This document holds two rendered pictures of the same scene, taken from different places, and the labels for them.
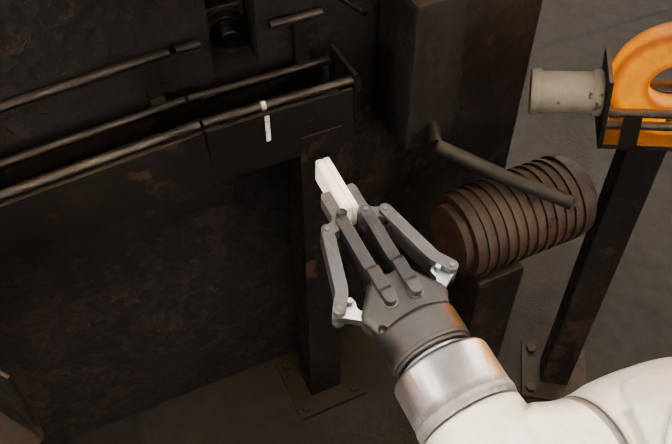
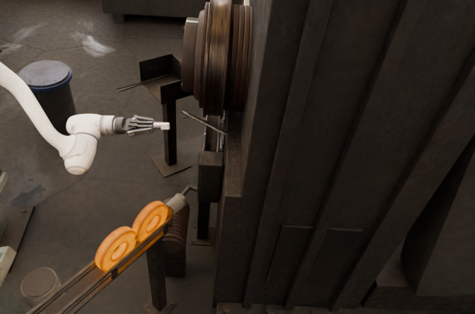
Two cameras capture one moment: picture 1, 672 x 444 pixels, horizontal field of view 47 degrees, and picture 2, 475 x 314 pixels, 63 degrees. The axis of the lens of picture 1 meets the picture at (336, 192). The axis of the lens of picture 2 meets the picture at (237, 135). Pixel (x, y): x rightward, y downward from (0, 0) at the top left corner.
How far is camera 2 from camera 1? 1.80 m
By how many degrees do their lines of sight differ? 72
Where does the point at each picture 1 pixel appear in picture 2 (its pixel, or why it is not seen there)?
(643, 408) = (80, 136)
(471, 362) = (107, 119)
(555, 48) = not seen: outside the picture
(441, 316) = (118, 121)
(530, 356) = (169, 300)
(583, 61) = not seen: outside the picture
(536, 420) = (91, 121)
